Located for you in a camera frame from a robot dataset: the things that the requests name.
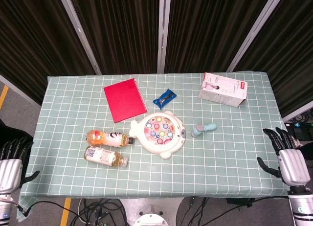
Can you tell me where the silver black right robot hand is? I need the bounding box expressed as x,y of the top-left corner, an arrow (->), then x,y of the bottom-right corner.
256,127 -> 312,187

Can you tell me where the red spiral notebook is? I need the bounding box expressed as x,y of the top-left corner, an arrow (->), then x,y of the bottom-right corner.
103,78 -> 148,124

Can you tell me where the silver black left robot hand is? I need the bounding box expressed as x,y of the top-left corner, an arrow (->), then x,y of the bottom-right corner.
0,136 -> 41,194

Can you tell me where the white fish toy game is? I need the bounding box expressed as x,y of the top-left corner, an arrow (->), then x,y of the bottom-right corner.
129,110 -> 186,159

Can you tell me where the dark brown curtain panel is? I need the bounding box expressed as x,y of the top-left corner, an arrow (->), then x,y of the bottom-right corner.
0,0 -> 96,106
233,0 -> 313,118
164,0 -> 273,74
67,0 -> 161,75

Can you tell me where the black cap tea bottle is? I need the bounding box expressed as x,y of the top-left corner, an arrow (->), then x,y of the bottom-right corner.
85,130 -> 135,147

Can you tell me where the green checked tablecloth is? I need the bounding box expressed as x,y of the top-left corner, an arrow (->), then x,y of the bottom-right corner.
17,70 -> 301,222

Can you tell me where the aluminium screen post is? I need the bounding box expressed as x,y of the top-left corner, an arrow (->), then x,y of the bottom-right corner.
57,0 -> 102,75
226,0 -> 287,72
156,0 -> 171,74

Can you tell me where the black power adapter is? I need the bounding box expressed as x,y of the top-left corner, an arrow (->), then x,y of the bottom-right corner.
226,198 -> 255,208

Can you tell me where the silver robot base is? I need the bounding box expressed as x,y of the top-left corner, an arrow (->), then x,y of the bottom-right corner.
119,198 -> 184,226

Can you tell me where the white cardboard product box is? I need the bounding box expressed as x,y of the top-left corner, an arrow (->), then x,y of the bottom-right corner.
197,72 -> 248,108

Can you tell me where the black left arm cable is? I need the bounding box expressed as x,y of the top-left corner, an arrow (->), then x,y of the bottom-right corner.
14,201 -> 83,222

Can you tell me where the small teal handheld device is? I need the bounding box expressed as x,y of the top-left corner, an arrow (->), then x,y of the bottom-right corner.
191,123 -> 217,138

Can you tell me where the black power strip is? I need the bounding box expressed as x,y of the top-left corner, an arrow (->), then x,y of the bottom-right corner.
285,122 -> 313,141

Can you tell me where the black floor cable bundle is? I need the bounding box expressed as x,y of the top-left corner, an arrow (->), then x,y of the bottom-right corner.
70,198 -> 128,226

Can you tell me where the aluminium screen base rail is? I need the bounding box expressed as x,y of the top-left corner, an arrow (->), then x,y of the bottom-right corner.
282,105 -> 313,122
0,74 -> 41,107

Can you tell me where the white cap tea bottle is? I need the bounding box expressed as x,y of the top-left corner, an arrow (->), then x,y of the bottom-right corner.
84,145 -> 129,167

